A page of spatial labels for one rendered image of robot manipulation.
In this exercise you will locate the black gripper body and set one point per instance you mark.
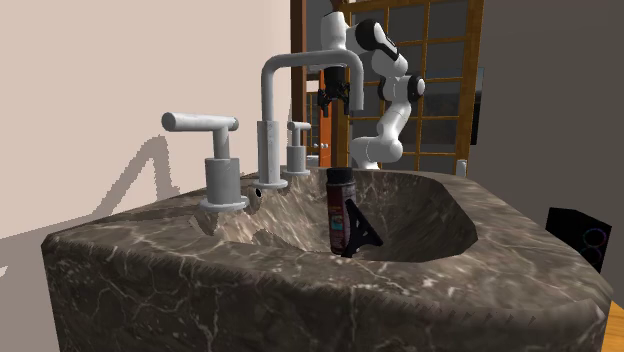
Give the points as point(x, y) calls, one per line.
point(335, 79)

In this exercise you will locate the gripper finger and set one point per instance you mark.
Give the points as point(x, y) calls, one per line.
point(322, 97)
point(345, 100)

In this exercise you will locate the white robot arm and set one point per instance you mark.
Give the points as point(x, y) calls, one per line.
point(390, 131)

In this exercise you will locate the orange door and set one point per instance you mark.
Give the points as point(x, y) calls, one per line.
point(325, 136)

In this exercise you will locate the grey faucet spout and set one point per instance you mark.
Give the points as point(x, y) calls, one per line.
point(269, 141)

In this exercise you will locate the wooden lattice window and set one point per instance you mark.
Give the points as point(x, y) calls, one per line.
point(438, 63)

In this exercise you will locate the dark spray can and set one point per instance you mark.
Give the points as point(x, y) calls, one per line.
point(337, 214)

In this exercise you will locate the black tower figure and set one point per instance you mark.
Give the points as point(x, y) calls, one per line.
point(360, 231)

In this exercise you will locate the brown marble sink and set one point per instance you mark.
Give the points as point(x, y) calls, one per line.
point(273, 297)

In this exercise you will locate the black speaker box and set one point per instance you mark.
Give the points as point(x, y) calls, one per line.
point(577, 239)

